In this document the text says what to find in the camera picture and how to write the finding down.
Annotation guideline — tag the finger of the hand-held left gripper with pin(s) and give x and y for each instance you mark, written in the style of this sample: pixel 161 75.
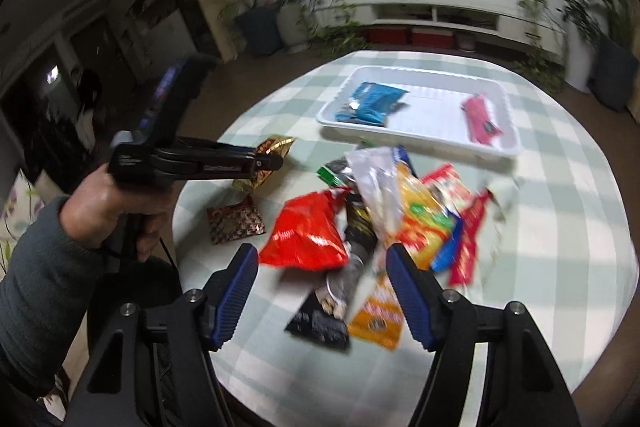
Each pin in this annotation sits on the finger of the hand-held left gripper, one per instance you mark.
pixel 225 168
pixel 215 149

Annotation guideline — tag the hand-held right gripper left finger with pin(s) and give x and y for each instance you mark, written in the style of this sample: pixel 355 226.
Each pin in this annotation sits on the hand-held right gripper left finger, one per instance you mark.
pixel 237 297

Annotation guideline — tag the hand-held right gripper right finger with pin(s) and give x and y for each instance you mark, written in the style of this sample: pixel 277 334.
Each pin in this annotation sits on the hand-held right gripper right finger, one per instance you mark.
pixel 410 297

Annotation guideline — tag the gold foil snack packet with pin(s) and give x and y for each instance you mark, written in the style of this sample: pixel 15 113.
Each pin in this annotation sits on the gold foil snack packet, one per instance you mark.
pixel 274 145

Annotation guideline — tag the yellow orange snack packet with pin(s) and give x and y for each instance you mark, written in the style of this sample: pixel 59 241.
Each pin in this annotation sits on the yellow orange snack packet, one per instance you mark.
pixel 420 227

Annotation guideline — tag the white red striped snack packet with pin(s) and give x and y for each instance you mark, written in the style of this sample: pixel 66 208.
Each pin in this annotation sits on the white red striped snack packet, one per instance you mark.
pixel 467 242

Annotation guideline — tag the white plastic tray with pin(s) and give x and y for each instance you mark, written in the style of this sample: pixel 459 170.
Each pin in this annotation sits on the white plastic tray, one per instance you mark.
pixel 430 107

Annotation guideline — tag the person's left hand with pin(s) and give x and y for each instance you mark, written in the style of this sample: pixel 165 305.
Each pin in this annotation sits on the person's left hand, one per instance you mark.
pixel 95 212

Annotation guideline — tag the brown red patterned snack packet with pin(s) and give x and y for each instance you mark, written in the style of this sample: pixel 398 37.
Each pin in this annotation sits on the brown red patterned snack packet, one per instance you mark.
pixel 235 222

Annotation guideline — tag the black silver snack packet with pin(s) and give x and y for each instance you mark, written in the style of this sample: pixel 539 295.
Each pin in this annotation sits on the black silver snack packet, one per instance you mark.
pixel 315 322

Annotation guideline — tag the black gold snack packet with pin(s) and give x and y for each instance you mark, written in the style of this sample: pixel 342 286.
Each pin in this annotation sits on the black gold snack packet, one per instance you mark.
pixel 360 222

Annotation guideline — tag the dark wooden cabinet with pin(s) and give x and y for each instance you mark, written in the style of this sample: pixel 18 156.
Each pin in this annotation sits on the dark wooden cabinet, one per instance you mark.
pixel 160 7

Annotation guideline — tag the green black snack packet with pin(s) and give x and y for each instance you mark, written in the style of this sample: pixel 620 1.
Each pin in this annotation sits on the green black snack packet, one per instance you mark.
pixel 334 172

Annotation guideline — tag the clear white snack packet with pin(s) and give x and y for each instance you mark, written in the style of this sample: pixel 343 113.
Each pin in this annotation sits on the clear white snack packet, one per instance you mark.
pixel 375 187

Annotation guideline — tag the red white pictured snack packet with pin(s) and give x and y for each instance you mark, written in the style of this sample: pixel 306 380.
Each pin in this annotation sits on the red white pictured snack packet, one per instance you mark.
pixel 447 187

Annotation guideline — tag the bushy plant white pot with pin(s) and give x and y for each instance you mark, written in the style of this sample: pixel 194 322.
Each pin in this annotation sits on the bushy plant white pot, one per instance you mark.
pixel 292 24

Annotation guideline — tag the green white checked tablecloth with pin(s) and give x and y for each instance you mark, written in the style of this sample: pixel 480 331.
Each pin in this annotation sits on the green white checked tablecloth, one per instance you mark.
pixel 550 217

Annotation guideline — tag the light blue snack packet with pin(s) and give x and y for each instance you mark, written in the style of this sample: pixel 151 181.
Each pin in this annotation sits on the light blue snack packet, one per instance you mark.
pixel 372 99

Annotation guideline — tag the pink snack packet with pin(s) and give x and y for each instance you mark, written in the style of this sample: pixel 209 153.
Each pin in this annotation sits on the pink snack packet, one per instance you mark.
pixel 480 119

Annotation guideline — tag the floral printed cloth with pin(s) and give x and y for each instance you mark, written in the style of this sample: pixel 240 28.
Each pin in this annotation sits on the floral printed cloth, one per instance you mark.
pixel 12 217

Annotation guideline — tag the red storage box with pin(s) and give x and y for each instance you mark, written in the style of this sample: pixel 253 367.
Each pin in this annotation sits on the red storage box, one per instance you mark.
pixel 432 38
pixel 389 36

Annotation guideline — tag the white round bin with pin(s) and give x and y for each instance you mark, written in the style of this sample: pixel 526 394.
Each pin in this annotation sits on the white round bin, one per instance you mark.
pixel 467 42

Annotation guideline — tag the trailing green plant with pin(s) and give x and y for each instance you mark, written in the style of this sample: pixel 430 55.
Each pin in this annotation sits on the trailing green plant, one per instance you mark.
pixel 537 32

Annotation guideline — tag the tall plant white pot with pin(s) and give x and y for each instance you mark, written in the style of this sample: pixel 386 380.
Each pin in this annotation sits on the tall plant white pot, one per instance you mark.
pixel 580 57

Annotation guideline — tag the white television cabinet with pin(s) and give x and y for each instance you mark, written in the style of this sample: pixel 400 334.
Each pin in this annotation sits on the white television cabinet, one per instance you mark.
pixel 480 9

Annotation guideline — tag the long-leaf plant blue pot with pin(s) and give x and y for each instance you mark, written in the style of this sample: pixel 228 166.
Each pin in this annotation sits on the long-leaf plant blue pot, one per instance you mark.
pixel 615 72

